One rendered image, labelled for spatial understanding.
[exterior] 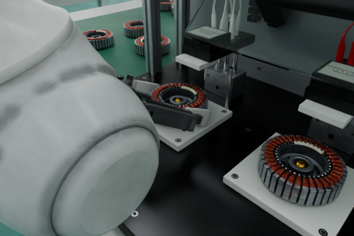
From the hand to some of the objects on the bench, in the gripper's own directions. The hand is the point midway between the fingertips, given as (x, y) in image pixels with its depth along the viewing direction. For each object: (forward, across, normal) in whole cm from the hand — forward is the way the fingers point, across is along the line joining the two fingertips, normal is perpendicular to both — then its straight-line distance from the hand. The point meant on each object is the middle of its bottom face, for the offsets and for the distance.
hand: (177, 102), depth 55 cm
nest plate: (+2, 0, -3) cm, 3 cm away
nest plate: (+2, +24, -3) cm, 24 cm away
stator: (+1, 0, -2) cm, 2 cm away
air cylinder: (+15, 0, +4) cm, 15 cm away
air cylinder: (+15, +24, +4) cm, 29 cm away
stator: (+1, +24, -2) cm, 24 cm away
